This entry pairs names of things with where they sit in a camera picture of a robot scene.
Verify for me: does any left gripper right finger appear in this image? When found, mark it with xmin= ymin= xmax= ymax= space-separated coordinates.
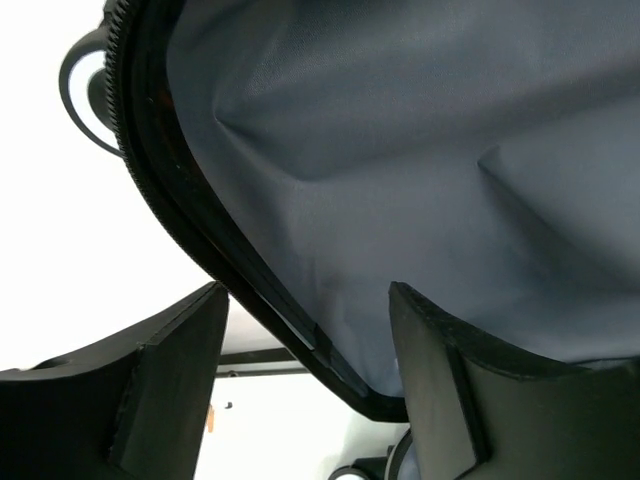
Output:
xmin=389 ymin=282 xmax=639 ymax=479

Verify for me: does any teal pink suitcase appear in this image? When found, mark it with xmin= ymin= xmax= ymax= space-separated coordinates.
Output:
xmin=59 ymin=1 xmax=639 ymax=429

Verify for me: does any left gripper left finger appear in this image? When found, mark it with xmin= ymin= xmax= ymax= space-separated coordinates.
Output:
xmin=1 ymin=283 xmax=229 ymax=479

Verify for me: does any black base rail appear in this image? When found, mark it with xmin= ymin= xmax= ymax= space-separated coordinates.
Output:
xmin=216 ymin=348 xmax=308 ymax=378

